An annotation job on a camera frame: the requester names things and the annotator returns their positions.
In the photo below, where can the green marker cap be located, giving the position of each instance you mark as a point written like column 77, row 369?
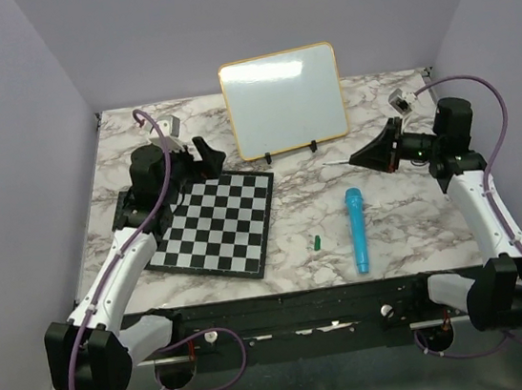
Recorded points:
column 317, row 243

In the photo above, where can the dark grey lego baseplate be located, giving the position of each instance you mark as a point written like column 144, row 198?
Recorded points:
column 123, row 211

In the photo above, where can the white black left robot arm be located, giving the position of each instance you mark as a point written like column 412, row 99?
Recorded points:
column 91, row 350

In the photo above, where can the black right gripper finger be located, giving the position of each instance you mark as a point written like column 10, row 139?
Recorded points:
column 375, row 161
column 381, row 144

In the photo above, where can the black whiteboard stand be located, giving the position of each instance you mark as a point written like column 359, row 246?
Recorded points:
column 291, row 151

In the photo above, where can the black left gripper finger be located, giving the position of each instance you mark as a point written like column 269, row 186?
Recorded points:
column 209, row 170
column 207, row 153

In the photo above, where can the blue toy microphone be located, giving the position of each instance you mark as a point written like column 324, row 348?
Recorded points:
column 355, row 206

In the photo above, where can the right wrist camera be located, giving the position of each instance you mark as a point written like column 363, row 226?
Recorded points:
column 403, row 103

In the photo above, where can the yellow framed whiteboard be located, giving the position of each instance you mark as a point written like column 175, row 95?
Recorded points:
column 284, row 100

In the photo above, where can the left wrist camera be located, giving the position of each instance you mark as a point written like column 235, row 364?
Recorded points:
column 170, row 127

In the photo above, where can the white green whiteboard marker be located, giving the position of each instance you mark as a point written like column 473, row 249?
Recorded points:
column 336, row 162

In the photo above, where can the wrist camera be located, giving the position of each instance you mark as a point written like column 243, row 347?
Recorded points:
column 403, row 103
column 170, row 127

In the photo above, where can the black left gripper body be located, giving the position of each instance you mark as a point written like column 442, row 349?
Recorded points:
column 183, row 167

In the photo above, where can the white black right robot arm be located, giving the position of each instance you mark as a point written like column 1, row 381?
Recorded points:
column 493, row 297

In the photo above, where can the black white chessboard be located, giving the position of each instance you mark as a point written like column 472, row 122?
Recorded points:
column 219, row 228

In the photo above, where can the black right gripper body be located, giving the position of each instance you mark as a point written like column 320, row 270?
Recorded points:
column 404, row 147

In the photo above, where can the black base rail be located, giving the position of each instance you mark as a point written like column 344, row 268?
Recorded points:
column 308, row 324

